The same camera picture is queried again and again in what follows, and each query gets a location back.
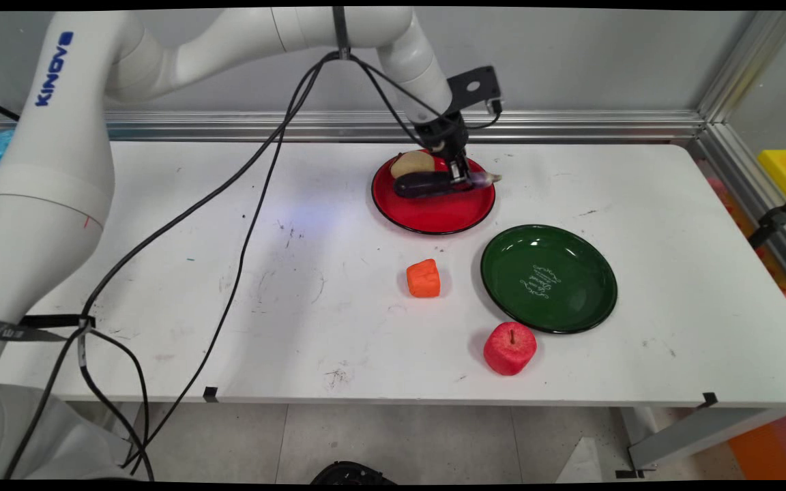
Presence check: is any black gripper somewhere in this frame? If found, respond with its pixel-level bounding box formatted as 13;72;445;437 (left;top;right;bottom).
413;111;471;185

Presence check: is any dark purple eggplant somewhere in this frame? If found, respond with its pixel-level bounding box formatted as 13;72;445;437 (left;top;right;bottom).
392;170;503;200

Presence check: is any tan potato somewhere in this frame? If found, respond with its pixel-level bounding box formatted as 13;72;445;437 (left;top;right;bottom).
390;150;437;180

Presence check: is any red plate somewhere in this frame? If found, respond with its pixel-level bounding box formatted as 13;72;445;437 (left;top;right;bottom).
370;151;497;237

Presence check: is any green plate with white print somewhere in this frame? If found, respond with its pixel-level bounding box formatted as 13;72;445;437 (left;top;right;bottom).
480;224;619;336

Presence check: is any red apple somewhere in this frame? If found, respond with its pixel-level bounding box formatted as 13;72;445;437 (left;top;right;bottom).
482;321;538;377

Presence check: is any black object on floor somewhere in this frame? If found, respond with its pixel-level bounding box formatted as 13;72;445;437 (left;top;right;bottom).
310;461;397;486

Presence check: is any black clamp bar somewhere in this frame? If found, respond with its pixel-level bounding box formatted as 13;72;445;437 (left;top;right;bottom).
747;180;786;250

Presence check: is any grey table leg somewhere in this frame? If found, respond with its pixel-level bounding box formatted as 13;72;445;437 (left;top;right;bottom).
617;406;786;473

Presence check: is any orange box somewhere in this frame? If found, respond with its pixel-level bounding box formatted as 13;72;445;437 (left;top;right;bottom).
727;408;786;480

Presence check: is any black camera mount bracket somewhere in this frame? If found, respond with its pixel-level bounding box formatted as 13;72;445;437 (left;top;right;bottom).
446;65;504;115

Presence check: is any long aluminium frame rail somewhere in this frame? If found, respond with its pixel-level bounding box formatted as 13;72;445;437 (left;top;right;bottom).
0;109;708;145

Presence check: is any black strap around arm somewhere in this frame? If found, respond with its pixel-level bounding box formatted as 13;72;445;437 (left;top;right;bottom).
331;7;353;61

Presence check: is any long black cable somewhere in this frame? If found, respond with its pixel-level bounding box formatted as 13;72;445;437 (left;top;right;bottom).
1;51;343;479
120;51;343;475

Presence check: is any short aluminium frame rail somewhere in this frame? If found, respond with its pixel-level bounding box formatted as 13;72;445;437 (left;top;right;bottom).
688;123;786;304

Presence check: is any aluminium frame post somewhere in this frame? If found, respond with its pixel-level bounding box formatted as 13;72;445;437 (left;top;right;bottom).
696;10;786;125

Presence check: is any looped black cable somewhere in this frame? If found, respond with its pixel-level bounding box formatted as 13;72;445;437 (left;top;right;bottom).
78;327;156;482

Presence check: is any black strap with white print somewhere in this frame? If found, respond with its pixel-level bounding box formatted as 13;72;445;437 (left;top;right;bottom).
0;314;97;343

